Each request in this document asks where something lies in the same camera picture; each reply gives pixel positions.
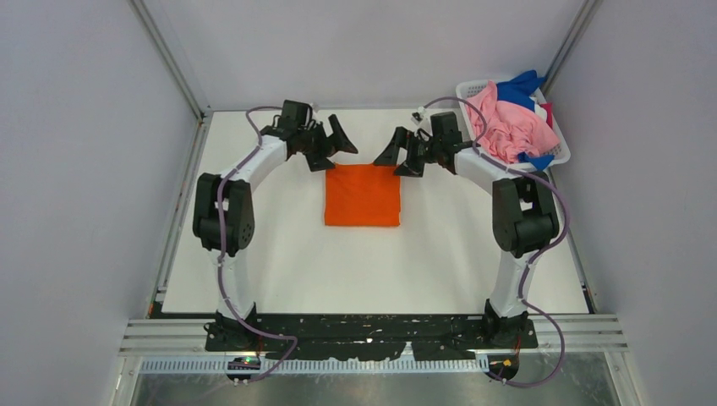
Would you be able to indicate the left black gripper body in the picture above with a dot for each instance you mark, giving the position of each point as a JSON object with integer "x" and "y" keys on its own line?
{"x": 313, "y": 145}

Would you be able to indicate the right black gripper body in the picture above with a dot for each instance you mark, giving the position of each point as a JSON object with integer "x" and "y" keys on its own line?
{"x": 421, "y": 152}

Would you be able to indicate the orange t-shirt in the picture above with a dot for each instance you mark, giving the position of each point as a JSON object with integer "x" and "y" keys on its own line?
{"x": 362, "y": 195}

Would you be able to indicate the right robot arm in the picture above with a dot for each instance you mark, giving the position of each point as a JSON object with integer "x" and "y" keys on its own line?
{"x": 524, "y": 218}

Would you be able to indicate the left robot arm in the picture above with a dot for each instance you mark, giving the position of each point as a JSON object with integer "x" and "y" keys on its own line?
{"x": 224, "y": 215}

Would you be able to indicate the pink t-shirt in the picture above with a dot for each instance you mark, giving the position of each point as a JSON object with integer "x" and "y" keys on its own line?
{"x": 484, "y": 121}

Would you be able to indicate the blue t-shirt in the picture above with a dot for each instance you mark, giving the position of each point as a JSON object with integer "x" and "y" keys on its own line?
{"x": 524, "y": 89}

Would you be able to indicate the red garment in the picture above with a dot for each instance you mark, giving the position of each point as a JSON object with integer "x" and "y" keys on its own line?
{"x": 545, "y": 111}

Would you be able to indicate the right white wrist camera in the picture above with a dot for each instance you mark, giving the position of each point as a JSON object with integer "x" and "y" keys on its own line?
{"x": 419, "y": 115}

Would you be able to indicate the aluminium frame rail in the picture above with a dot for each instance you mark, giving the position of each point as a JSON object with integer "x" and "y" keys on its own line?
{"x": 155, "y": 19}

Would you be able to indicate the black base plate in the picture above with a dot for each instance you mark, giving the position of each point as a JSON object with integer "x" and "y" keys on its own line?
{"x": 371, "y": 337}

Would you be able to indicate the white slotted cable duct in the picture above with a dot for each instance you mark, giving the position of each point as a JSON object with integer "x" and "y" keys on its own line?
{"x": 249, "y": 365}

